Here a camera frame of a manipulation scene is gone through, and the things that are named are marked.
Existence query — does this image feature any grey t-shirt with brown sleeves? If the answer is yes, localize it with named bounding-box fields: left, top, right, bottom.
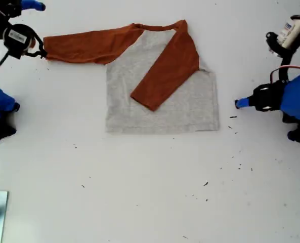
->
left=42, top=19, right=220, bottom=135

